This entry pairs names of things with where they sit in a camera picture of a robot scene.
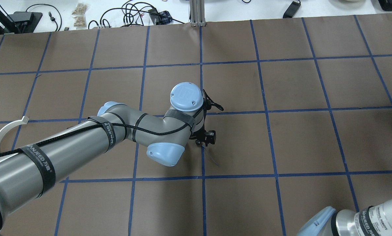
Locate aluminium frame post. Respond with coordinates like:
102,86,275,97
189,0,206,27

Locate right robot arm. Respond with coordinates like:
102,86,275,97
297,199,392,236

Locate black cable bundle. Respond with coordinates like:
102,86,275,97
88,0,186,29

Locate bag of wooden pieces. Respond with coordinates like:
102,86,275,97
71,3,88,15

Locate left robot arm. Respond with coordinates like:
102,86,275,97
0,82,224,231

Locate black power adapter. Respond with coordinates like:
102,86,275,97
283,0,302,18

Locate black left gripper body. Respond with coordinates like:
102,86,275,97
189,125,210,141

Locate white curved plastic part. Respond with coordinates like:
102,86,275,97
0,116,29,152

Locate black monitor stand base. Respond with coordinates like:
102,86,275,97
0,6,43,35

